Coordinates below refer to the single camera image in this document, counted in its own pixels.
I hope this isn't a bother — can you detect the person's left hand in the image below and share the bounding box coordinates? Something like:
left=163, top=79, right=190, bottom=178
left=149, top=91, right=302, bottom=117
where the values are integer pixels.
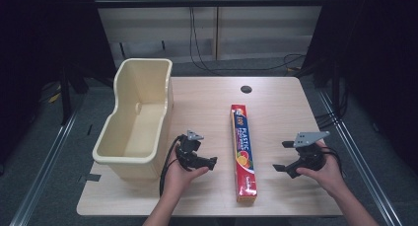
left=163, top=152, right=210, bottom=200

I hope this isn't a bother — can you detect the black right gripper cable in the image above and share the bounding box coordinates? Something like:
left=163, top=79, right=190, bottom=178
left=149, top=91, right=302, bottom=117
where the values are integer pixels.
left=320, top=146, right=345, bottom=179

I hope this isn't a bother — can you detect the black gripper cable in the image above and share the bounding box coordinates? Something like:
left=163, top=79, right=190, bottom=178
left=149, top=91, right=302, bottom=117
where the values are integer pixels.
left=320, top=146, right=345, bottom=179
left=159, top=134, right=183, bottom=197

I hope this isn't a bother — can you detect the long red plastic wrap box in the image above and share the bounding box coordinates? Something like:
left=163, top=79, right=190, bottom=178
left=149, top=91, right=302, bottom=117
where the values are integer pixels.
left=230, top=103, right=258, bottom=204

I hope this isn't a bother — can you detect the cream plastic bin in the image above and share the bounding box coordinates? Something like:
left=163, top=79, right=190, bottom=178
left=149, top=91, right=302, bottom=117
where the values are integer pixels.
left=92, top=57, right=174, bottom=182

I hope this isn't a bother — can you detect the black metal stand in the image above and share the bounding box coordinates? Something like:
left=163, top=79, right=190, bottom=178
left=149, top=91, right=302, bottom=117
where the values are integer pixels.
left=58, top=66, right=75, bottom=126

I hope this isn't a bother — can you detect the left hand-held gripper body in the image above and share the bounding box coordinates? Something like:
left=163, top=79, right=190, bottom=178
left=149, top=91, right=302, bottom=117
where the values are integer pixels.
left=174, top=129, right=205, bottom=172

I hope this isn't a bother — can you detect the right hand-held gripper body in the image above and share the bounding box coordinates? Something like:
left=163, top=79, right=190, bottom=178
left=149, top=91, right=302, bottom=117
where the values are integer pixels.
left=288, top=130, right=331, bottom=178

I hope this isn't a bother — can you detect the dark curtain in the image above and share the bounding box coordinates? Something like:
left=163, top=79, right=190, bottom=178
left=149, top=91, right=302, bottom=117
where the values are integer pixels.
left=0, top=0, right=116, bottom=175
left=300, top=0, right=418, bottom=175

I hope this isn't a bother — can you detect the black horizontal bar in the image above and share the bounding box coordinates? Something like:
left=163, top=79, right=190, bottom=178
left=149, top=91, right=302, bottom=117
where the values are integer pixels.
left=94, top=0, right=327, bottom=9

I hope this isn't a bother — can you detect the metal floor rail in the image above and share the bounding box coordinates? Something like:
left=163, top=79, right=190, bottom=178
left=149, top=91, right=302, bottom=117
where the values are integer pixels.
left=9, top=112, right=82, bottom=226
left=316, top=87, right=403, bottom=226

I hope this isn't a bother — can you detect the black hanging cable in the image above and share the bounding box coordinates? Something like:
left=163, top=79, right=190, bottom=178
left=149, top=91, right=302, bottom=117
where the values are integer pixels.
left=188, top=7, right=308, bottom=78

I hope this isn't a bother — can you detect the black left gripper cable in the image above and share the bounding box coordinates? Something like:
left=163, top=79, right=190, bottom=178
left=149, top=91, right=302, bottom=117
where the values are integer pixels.
left=159, top=134, right=183, bottom=197

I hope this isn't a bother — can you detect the person's right hand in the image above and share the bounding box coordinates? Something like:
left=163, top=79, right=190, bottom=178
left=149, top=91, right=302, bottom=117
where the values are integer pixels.
left=295, top=139, right=350, bottom=198

